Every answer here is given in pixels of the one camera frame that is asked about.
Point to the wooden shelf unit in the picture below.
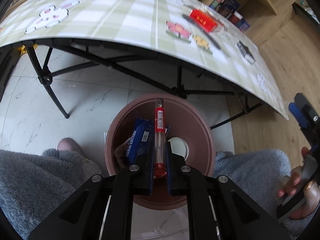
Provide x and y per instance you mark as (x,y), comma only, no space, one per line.
(266,17)

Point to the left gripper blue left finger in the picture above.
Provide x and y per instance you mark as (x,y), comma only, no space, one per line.
(147,144)

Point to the red cup white lid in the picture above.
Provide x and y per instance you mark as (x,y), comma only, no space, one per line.
(235,18)

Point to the right hand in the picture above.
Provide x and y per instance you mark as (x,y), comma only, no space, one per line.
(311,191)

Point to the black tissue pack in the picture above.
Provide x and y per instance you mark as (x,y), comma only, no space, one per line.
(246,52)

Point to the black folding table frame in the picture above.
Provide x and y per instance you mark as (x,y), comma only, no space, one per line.
(39,52)

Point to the red clear tube packet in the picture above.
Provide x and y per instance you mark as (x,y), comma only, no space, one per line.
(159,167)

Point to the dark brown cup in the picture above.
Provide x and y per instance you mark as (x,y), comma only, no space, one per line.
(224,10)

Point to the brown round trash bin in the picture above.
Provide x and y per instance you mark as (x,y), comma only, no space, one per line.
(181,120)

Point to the red cigarette pack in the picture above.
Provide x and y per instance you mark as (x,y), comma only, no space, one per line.
(203,20)

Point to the small blue purple box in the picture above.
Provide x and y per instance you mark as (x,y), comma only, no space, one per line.
(243,26)

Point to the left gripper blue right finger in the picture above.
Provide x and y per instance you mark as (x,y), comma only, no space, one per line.
(170,165)

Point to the blue coffee box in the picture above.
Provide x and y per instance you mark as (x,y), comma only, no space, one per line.
(141,140)

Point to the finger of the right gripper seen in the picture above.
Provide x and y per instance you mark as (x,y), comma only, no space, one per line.
(298,114)

